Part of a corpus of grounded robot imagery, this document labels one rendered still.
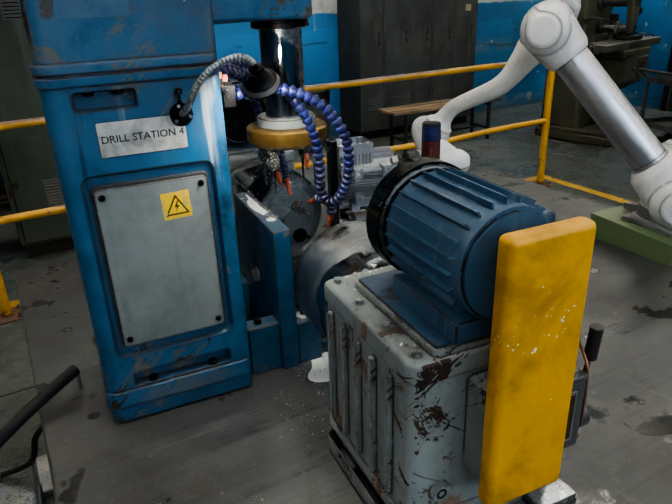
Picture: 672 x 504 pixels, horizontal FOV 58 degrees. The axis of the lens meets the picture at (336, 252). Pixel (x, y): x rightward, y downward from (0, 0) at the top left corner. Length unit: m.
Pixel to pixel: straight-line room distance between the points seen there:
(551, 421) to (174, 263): 0.73
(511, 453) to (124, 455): 0.75
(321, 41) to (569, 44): 5.34
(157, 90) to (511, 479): 0.83
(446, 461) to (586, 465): 0.38
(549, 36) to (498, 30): 6.76
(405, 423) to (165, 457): 0.55
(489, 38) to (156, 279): 7.53
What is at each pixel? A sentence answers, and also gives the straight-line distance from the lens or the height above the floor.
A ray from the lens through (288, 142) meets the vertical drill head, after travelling 1.30.
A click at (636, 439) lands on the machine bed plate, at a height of 0.80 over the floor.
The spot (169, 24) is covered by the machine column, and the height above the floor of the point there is 1.56.
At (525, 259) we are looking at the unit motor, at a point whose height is 1.32.
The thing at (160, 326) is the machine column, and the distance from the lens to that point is 1.25.
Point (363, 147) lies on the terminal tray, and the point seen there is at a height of 1.13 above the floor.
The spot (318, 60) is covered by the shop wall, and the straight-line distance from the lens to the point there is 7.01.
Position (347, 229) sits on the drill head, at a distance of 1.21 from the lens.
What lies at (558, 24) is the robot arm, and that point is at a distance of 1.80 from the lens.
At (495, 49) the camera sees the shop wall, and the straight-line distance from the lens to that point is 8.55.
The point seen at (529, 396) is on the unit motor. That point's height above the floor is 1.12.
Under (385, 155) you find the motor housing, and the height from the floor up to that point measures 1.09.
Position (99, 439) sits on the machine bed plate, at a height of 0.80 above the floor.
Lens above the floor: 1.61
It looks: 24 degrees down
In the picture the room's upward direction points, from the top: 2 degrees counter-clockwise
